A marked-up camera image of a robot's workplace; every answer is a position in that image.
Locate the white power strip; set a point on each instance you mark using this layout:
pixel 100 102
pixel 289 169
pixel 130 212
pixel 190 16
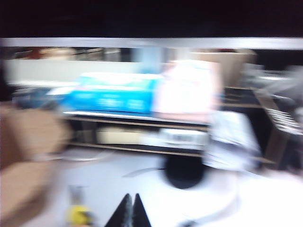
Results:
pixel 180 138

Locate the beige flat box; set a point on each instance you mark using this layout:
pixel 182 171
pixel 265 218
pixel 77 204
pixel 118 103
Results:
pixel 118 136

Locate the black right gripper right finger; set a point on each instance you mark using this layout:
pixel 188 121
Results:
pixel 140 212

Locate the wooden desk shelf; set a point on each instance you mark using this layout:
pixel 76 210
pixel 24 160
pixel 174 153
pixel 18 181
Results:
pixel 142 123

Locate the blue wet wipes pack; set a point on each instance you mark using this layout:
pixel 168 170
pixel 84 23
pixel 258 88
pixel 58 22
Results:
pixel 111 94

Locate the brown cardboard box marked BOX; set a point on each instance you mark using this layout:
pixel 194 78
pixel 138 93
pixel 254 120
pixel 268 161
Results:
pixel 26 146

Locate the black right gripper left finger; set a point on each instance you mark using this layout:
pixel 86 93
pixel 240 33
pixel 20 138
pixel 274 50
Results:
pixel 120 215

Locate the rolled printed papers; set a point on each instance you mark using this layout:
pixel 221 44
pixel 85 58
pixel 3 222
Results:
pixel 232 139

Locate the pink tissue pack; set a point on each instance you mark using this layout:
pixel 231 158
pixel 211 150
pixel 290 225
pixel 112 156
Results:
pixel 184 92

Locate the large black monitor silver edge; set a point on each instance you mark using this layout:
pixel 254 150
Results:
pixel 142 19

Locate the yellow black Pichu doll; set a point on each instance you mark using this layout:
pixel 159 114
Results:
pixel 79 214

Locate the black monitor base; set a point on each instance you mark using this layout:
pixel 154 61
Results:
pixel 184 172

